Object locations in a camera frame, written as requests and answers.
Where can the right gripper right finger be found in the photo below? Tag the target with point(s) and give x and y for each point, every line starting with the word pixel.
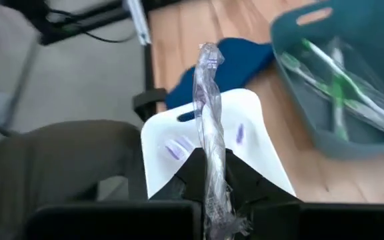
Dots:
pixel 312 223

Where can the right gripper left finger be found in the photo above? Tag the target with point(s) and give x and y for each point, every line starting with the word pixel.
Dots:
pixel 128 223

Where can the green toothbrush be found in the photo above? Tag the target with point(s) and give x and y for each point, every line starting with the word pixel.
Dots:
pixel 312 78
pixel 339 110
pixel 345 76

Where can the purple toothbrush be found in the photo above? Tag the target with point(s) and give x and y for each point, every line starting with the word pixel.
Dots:
pixel 210 133

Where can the white plastic tray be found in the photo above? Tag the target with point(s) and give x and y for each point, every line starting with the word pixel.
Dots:
pixel 262 160

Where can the dark blue cloth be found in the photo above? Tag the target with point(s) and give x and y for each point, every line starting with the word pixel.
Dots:
pixel 242 63

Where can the silver metal bar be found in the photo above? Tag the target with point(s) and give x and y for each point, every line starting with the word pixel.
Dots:
pixel 138 20

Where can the teal plastic bin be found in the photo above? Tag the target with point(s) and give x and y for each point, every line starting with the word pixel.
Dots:
pixel 378 30

